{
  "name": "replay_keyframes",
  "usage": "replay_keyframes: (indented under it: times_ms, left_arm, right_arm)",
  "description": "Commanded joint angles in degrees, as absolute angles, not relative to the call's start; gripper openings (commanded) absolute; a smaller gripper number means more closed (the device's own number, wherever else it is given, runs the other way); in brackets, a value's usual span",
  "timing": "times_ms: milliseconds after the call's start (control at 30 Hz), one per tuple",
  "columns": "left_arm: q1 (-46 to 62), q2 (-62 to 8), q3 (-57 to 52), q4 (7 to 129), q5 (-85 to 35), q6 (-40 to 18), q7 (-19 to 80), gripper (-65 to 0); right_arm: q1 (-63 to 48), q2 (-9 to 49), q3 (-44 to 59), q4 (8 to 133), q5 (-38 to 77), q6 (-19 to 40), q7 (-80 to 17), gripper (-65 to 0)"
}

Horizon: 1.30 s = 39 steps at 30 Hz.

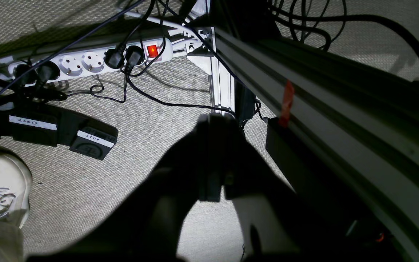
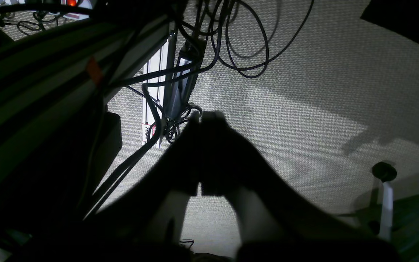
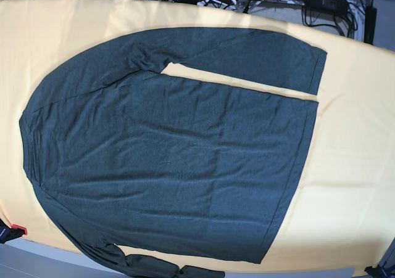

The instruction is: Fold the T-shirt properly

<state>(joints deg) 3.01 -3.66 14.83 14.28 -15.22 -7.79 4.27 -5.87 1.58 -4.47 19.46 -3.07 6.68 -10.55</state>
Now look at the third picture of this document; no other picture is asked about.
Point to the dark grey long-sleeve shirt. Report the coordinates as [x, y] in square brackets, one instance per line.
[120, 154]

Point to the yellow table cloth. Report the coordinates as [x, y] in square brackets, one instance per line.
[342, 214]

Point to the black power adapter box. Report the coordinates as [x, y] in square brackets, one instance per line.
[332, 7]

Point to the red and black clamp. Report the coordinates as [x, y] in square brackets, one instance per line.
[10, 233]

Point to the black clamp right corner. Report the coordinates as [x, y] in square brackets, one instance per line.
[379, 272]

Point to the black table leg post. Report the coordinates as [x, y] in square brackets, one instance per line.
[370, 24]

